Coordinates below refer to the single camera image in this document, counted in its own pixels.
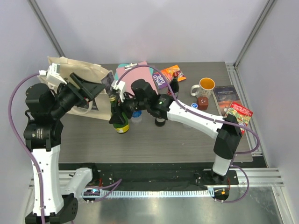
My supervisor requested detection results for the Pocari Sweat plastic bottle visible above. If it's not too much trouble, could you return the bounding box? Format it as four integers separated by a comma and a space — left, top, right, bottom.
131, 111, 142, 123

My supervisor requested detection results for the green glass bottle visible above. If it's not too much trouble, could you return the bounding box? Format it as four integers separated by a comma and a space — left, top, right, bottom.
109, 96, 129, 134

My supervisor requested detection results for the teal clipboard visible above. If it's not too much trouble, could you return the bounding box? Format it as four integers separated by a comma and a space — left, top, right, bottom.
116, 63, 157, 73

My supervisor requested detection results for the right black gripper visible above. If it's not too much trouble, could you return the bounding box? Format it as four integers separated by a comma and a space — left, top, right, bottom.
109, 90, 149, 126

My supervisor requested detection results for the white mug orange inside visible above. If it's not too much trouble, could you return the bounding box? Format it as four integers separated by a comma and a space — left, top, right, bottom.
190, 77, 215, 98

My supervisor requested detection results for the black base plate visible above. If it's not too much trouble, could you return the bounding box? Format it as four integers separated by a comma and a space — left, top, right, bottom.
59, 162, 239, 190

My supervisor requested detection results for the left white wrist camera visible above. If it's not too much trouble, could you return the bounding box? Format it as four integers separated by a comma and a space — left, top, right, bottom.
37, 63, 67, 91

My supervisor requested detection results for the slotted cable duct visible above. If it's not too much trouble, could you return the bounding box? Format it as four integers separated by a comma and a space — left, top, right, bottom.
80, 189, 215, 198

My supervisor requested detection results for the brown red cube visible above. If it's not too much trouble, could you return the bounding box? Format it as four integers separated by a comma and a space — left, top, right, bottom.
197, 97, 209, 111

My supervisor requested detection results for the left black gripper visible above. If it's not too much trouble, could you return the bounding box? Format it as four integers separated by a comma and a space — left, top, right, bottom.
49, 73, 105, 119

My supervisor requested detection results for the canvas tote bag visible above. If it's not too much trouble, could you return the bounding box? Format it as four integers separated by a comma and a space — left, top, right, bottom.
48, 57, 114, 120

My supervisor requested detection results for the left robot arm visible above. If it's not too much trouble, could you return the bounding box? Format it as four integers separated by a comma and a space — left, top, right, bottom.
23, 73, 105, 224

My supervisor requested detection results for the dark purple book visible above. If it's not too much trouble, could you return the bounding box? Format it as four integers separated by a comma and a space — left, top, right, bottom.
213, 85, 242, 116

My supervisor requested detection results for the pink clipboard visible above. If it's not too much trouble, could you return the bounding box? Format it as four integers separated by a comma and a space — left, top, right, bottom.
115, 64, 158, 94

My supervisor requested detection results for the red Treehouse book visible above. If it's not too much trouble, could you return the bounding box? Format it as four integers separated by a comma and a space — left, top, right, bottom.
225, 101, 253, 126

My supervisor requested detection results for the Roald Dahl book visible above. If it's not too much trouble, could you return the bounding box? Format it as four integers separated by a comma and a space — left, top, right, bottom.
152, 64, 187, 90

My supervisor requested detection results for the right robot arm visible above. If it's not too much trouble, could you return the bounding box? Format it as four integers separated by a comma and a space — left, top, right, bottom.
109, 79, 242, 184

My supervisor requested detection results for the Coca-Cola glass bottle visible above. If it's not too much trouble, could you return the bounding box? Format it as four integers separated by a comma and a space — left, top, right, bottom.
155, 118, 166, 127
170, 71, 179, 98

